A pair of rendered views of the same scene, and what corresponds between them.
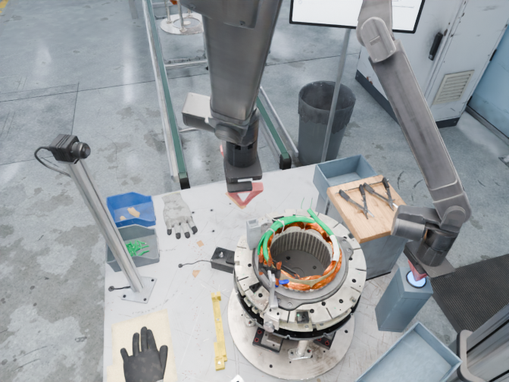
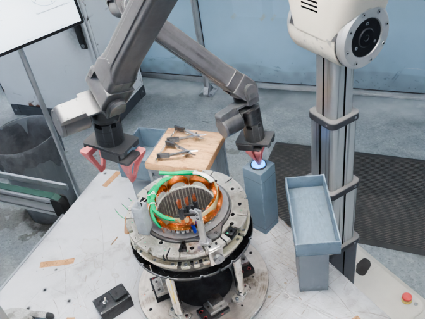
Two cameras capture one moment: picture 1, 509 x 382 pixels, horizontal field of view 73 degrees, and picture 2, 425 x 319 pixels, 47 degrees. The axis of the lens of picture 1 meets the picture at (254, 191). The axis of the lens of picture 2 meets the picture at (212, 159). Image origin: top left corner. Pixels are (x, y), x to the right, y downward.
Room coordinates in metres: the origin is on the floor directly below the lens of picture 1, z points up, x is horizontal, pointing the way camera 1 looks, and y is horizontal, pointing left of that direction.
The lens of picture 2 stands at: (-0.24, 0.51, 1.97)
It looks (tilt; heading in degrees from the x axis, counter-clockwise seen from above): 38 degrees down; 313
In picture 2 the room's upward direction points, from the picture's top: 9 degrees counter-clockwise
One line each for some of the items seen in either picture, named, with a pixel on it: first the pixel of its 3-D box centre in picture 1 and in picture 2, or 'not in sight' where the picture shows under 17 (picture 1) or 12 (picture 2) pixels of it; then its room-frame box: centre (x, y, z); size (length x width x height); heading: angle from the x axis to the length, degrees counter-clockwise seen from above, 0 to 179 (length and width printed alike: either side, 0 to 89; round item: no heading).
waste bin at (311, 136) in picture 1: (321, 129); (39, 173); (2.07, -0.49, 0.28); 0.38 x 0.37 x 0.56; 106
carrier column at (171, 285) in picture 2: not in sight; (173, 291); (0.44, 0.02, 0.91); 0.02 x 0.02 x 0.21
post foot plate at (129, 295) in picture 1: (138, 288); not in sight; (0.54, 0.38, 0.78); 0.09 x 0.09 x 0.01; 81
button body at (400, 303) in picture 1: (400, 302); (261, 195); (0.44, -0.41, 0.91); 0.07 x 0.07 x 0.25; 86
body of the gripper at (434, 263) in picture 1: (432, 251); (253, 131); (0.44, -0.40, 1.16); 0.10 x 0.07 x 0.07; 16
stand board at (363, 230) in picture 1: (370, 206); (186, 150); (0.66, -0.34, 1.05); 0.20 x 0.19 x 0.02; 18
